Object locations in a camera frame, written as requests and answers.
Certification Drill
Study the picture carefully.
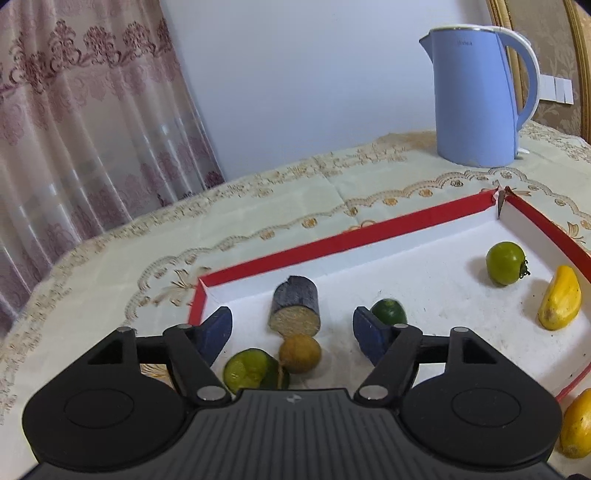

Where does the green tomato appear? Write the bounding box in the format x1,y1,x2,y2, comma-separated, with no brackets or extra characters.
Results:
486,241,531,286

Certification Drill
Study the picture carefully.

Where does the white wall switch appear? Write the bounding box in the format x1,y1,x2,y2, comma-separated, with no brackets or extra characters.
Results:
539,75,574,103

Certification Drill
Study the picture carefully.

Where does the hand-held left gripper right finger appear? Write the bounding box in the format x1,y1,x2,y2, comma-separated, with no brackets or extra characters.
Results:
353,306,509,404

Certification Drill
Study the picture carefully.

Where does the green cucumber end piece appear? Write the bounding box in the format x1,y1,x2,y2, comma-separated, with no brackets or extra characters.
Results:
370,298,408,326

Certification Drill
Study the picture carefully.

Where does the wooden chair back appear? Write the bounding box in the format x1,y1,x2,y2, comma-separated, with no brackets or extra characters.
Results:
485,0,591,139

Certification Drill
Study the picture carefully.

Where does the yellow pepper piece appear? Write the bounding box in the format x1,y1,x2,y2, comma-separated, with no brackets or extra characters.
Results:
558,388,591,459
538,264,583,331

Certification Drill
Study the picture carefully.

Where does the pink patterned curtain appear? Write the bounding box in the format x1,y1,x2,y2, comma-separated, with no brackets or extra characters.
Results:
0,0,225,337

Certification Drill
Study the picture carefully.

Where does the red cardboard box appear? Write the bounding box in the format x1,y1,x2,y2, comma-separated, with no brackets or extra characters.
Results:
187,187,591,402

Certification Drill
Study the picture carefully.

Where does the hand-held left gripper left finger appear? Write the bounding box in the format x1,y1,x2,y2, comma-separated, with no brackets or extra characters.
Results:
81,306,233,407

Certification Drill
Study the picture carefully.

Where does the green cucumber cylinder piece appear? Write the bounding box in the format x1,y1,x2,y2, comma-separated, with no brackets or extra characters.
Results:
223,348,291,394

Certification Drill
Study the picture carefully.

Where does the dark sugarcane piece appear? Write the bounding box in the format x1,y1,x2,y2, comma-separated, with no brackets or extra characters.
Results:
268,275,321,337

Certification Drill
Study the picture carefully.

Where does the brown longan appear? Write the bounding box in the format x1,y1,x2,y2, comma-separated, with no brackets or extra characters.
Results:
278,335,322,386

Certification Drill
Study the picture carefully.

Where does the blue electric kettle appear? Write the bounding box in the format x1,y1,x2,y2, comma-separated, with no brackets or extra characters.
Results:
419,25,541,168

